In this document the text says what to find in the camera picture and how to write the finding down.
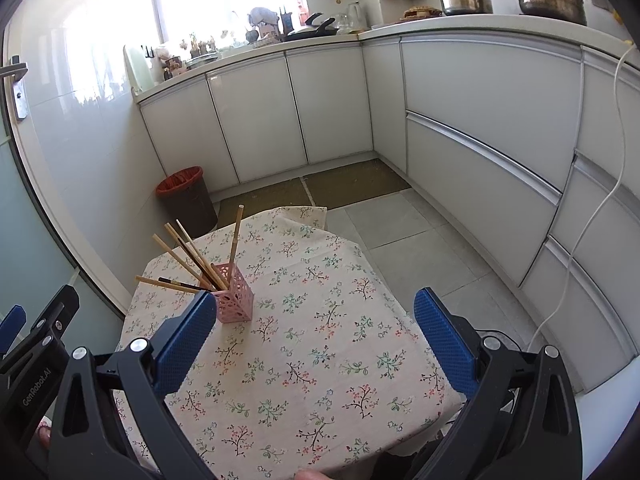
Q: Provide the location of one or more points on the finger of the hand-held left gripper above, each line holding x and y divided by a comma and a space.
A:
57, 312
12, 327

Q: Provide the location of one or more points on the white cabinet with drawers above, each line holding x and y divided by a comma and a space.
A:
475, 90

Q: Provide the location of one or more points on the grey plastic bag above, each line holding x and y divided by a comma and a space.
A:
262, 20

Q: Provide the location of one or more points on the person's black trouser leg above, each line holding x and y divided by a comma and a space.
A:
425, 460

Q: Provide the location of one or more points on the floral tablecloth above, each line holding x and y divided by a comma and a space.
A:
310, 350

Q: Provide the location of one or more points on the metal basin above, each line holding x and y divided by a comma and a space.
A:
201, 60

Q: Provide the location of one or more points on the black wall hooks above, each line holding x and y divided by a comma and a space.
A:
147, 51

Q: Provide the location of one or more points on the bunch of bamboo chopsticks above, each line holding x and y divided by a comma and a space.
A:
235, 235

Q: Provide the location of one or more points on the white cutting board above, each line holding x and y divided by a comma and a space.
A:
137, 70

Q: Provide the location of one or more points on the brown floor mat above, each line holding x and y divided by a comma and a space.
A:
260, 205
355, 182

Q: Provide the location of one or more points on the pink perforated chopstick holder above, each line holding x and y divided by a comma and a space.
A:
235, 300

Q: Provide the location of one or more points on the round woven basket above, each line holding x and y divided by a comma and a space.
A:
421, 12

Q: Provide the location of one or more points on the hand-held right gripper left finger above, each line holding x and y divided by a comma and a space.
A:
182, 345

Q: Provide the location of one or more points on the frosted glass door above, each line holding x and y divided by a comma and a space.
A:
25, 220

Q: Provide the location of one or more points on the black frying pan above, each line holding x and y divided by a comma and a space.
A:
310, 32

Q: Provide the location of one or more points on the brown trash bin red liner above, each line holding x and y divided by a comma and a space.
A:
187, 210

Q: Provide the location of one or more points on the white kitchen countertop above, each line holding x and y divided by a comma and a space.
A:
475, 22

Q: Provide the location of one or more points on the clear water pitcher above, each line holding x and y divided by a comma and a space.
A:
356, 17

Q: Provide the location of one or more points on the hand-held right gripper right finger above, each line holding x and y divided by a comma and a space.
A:
445, 345

